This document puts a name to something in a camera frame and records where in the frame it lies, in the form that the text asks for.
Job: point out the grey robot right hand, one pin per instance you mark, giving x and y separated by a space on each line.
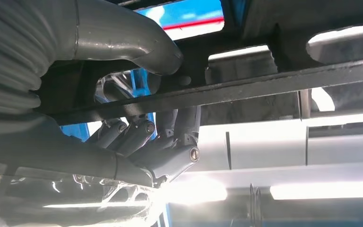
43 147

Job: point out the red barrier belt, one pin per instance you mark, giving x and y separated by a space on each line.
194 23

